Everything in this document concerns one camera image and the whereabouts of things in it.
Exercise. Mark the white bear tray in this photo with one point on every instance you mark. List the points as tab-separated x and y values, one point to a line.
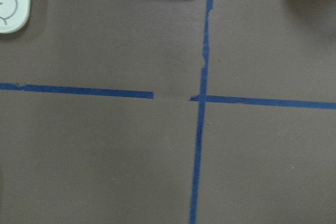
14	15

